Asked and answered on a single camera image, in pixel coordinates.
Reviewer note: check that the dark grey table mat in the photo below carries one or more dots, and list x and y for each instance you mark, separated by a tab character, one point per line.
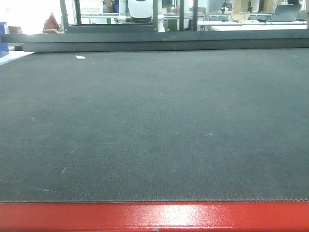
229	125

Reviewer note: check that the small white paper scrap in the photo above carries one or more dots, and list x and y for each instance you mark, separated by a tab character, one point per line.
80	57

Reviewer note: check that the white humanoid robot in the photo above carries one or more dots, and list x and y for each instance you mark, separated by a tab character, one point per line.
142	12

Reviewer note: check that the red metal table edge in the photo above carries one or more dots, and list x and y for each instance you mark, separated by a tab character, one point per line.
155	217

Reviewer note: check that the red bag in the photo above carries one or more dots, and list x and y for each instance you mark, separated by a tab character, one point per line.
51	25

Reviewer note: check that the blue plastic crate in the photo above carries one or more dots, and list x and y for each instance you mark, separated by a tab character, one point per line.
4	49

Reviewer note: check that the black metal frame rack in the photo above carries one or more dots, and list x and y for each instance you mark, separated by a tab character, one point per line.
79	27

